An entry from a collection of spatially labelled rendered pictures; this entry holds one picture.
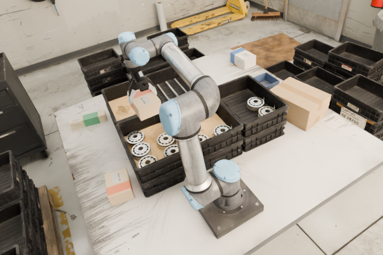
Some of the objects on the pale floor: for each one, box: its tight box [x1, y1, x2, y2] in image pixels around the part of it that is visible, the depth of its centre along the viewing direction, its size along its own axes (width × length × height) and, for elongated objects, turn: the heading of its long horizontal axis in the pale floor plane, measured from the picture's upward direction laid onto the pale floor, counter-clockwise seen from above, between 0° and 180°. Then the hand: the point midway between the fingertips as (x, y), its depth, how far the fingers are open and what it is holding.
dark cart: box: [0, 52, 48, 161], centre depth 264 cm, size 60×45×90 cm
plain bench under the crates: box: [54, 47, 383, 255], centre depth 208 cm, size 160×160×70 cm
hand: (144, 100), depth 147 cm, fingers closed on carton, 14 cm apart
